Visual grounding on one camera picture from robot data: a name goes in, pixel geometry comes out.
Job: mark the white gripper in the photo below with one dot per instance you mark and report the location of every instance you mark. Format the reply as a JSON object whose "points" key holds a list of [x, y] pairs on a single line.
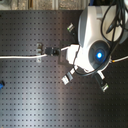
{"points": [[70, 52]]}

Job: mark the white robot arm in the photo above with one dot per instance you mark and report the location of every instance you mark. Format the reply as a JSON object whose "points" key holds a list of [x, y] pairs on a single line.
{"points": [[100, 30]]}

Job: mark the black perforated board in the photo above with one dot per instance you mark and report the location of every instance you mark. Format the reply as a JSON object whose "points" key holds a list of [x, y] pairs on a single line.
{"points": [[34, 95]]}

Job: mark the blue object at edge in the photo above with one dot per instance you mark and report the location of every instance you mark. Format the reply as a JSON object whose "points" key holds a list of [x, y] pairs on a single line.
{"points": [[1, 85]]}

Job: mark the metal cable clip upper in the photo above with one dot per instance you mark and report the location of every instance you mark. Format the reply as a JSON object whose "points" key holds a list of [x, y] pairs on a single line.
{"points": [[39, 47]]}

